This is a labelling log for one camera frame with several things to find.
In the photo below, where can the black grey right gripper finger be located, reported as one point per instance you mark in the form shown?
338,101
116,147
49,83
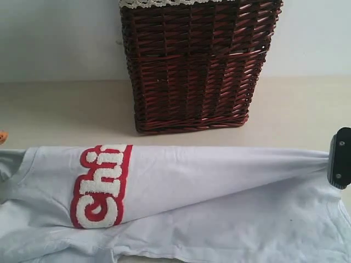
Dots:
338,171

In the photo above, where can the white t-shirt red lettering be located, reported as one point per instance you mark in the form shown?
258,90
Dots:
194,204

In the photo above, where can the dark red wicker basket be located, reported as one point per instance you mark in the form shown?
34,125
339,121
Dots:
195,67

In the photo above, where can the orange neck label tag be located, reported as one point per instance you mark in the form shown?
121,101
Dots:
3,137

